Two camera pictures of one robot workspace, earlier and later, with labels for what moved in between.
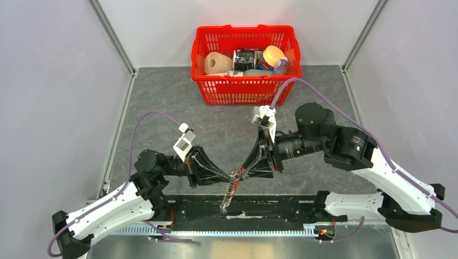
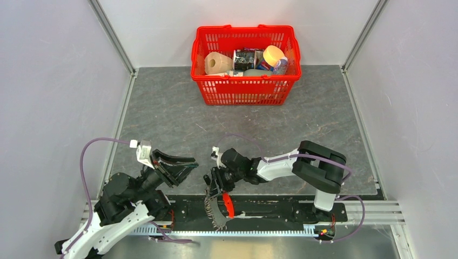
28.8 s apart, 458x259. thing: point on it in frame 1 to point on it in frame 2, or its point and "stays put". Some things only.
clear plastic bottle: (281, 67) stays put
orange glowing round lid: (271, 54) stays put
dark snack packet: (243, 59) stays put
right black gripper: (258, 167) to (215, 190)
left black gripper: (199, 176) to (173, 174)
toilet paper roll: (216, 63) stays put
